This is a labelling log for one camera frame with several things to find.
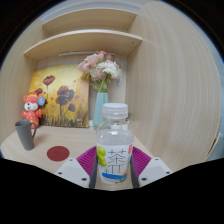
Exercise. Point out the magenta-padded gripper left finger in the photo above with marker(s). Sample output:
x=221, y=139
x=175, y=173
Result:
x=72, y=170

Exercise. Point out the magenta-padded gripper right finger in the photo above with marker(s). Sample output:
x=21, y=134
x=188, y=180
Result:
x=154, y=169

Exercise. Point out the clear plastic drink bottle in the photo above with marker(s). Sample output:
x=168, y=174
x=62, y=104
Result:
x=114, y=140

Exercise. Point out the flat round red coaster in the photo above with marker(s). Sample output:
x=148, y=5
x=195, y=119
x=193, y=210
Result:
x=58, y=153

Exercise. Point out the grey mug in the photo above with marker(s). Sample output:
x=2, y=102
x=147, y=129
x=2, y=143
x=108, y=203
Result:
x=25, y=135

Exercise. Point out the pale teal vase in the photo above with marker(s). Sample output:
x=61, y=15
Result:
x=99, y=106

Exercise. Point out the red plush mascot toy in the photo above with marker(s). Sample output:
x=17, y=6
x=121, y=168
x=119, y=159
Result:
x=32, y=110

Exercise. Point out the yellow poppy flower painting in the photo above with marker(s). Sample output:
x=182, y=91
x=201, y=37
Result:
x=63, y=83

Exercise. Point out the pink and white flower bouquet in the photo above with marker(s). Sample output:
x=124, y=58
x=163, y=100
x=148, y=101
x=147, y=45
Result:
x=100, y=68

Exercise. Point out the light wooden shelf unit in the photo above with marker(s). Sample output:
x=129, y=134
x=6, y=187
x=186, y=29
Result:
x=83, y=41

